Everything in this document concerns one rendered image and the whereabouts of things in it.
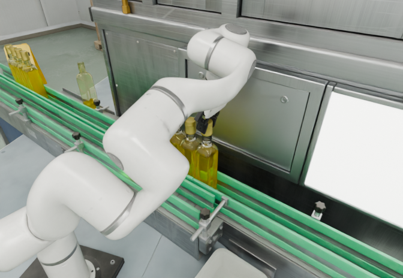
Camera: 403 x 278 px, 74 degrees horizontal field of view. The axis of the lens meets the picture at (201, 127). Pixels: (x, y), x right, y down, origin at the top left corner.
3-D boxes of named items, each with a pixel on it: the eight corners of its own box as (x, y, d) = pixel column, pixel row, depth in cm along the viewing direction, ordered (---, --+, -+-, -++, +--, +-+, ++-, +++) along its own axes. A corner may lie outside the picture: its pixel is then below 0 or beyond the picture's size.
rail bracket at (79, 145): (90, 160, 108) (81, 133, 101) (73, 171, 104) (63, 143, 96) (84, 156, 110) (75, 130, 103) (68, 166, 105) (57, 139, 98)
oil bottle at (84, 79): (101, 109, 141) (89, 62, 126) (92, 114, 137) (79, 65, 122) (93, 107, 144) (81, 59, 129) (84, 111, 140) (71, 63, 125)
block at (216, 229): (224, 234, 87) (225, 221, 84) (207, 257, 81) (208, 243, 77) (215, 229, 89) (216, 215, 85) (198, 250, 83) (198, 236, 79)
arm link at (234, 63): (148, 111, 52) (206, 51, 62) (204, 144, 49) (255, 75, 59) (143, 80, 45) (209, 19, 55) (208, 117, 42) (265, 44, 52)
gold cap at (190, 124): (198, 130, 84) (198, 118, 81) (191, 136, 81) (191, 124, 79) (189, 127, 85) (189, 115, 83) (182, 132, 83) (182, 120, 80)
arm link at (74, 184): (66, 258, 49) (82, 264, 38) (3, 211, 46) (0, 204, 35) (116, 198, 57) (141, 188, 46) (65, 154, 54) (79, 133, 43)
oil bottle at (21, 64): (44, 97, 152) (26, 48, 136) (34, 101, 149) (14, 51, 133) (39, 95, 155) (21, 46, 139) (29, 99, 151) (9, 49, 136)
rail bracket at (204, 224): (228, 217, 85) (231, 189, 78) (196, 257, 74) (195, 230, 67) (220, 212, 86) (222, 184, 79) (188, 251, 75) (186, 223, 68)
